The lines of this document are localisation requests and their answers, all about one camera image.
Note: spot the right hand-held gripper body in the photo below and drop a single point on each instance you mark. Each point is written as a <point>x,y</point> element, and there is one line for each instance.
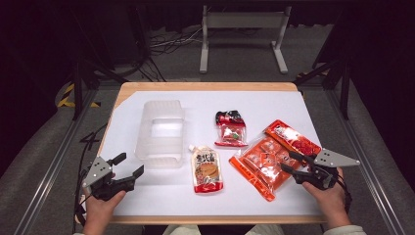
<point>323,174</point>

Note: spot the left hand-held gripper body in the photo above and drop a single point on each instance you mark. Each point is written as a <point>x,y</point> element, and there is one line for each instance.
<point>104,182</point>

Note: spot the large orange snack packet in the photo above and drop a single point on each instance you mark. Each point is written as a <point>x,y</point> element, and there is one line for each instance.
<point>264,160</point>

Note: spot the clear plastic container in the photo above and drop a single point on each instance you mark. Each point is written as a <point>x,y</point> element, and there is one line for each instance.
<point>160,133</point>

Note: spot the black and red snack packet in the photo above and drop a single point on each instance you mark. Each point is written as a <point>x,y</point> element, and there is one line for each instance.
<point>231,130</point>

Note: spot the person's right hand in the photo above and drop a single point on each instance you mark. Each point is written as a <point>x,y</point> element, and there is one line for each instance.
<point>329,202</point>

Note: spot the person's left hand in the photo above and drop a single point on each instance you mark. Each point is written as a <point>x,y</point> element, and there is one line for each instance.
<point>101,212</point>

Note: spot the cream spouted pouch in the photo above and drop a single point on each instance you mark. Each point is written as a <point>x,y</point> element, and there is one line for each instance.
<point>206,171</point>

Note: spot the yellow and black floor tape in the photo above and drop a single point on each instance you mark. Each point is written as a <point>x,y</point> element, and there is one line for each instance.
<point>65,98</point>

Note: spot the black tripod stand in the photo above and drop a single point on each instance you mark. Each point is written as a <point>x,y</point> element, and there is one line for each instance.
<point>344,88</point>
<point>78,84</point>

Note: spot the white metal stand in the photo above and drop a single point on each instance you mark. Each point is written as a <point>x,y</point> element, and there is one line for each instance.
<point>244,20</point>

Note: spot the aluminium rail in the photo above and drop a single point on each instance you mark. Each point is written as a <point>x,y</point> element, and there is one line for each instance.
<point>365,156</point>
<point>55,163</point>

